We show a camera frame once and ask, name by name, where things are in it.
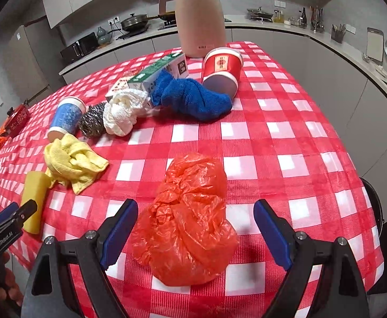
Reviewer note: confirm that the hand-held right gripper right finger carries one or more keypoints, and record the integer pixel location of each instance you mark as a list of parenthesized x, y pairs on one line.
[(272, 235)]

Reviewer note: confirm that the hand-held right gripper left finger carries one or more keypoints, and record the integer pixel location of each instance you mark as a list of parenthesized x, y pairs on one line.
[(120, 235)]

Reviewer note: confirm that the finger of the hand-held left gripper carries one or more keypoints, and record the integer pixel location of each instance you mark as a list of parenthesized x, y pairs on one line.
[(8, 211), (26, 213)]

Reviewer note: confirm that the yellow sponge roll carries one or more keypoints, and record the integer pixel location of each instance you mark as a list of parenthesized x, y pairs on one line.
[(36, 185)]

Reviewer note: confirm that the orange plastic bag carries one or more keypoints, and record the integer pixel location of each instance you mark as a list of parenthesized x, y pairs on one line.
[(186, 218)]

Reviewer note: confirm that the yellow cloth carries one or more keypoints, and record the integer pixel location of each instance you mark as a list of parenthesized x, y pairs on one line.
[(71, 159)]

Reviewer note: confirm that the blue paper cup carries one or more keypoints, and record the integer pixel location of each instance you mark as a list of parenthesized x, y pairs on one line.
[(67, 116)]

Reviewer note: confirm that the steel wool scrubber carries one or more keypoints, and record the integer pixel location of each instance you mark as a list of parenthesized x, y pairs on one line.
[(92, 121)]

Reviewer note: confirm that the white paper towel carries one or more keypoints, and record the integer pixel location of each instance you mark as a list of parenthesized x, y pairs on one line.
[(120, 116)]

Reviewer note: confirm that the red and white carton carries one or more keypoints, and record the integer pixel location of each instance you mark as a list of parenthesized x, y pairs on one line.
[(120, 87)]

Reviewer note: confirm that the blue cloth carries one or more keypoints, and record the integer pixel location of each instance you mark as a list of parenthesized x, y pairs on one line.
[(193, 99)]

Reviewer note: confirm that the green carton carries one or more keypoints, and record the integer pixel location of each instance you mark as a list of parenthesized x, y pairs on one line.
[(153, 69)]

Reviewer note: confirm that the red paper cup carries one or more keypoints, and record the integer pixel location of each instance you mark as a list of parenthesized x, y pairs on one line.
[(221, 64)]

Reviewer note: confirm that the person's left hand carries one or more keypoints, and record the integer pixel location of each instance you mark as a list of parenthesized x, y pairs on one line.
[(9, 288)]

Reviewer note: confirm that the red pot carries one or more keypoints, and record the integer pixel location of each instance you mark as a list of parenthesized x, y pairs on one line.
[(18, 119)]

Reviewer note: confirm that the red checkered tablecloth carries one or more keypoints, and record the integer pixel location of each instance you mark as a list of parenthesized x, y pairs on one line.
[(279, 139)]

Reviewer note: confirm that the grey refrigerator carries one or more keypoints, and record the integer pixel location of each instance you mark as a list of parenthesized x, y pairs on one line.
[(31, 63)]

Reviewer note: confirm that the black microwave oven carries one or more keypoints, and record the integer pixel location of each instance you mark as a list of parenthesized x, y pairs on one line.
[(80, 46)]

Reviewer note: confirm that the teal ceramic vase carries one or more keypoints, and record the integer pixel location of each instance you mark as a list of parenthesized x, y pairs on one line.
[(102, 36)]

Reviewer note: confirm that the induction cooker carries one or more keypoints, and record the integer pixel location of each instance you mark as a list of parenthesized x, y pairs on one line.
[(133, 33)]

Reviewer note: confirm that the knife block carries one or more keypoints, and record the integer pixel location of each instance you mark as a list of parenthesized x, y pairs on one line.
[(337, 34)]

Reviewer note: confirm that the wok with lid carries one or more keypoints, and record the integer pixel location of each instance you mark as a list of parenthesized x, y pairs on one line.
[(133, 22)]

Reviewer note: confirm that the gas stove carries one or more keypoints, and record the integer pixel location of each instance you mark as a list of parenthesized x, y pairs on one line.
[(167, 25)]

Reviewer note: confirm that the white cutting board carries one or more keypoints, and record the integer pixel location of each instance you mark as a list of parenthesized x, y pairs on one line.
[(374, 44)]

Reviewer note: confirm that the yellow oil bottle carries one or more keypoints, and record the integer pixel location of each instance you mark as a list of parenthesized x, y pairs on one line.
[(279, 17)]

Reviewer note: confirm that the utensil holder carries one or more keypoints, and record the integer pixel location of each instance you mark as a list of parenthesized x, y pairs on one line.
[(317, 21)]

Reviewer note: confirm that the dark glass bottle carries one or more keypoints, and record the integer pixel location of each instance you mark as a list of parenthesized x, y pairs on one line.
[(303, 18)]

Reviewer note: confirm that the steel pot with lid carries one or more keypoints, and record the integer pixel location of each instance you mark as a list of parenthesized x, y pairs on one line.
[(259, 15)]

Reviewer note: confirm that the pink thermos jug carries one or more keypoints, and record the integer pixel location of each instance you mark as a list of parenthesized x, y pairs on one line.
[(200, 16)]

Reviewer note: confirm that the wall outlet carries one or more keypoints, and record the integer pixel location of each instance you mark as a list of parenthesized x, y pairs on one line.
[(279, 4), (114, 20)]

